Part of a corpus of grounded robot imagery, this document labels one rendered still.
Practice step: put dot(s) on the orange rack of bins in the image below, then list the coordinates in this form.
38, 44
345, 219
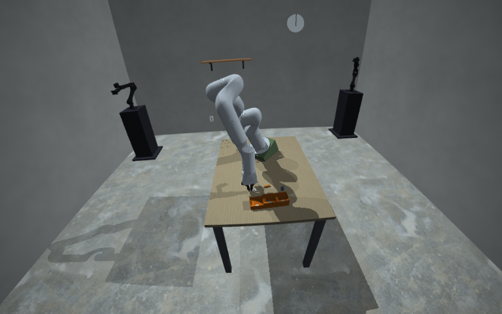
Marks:
261, 202

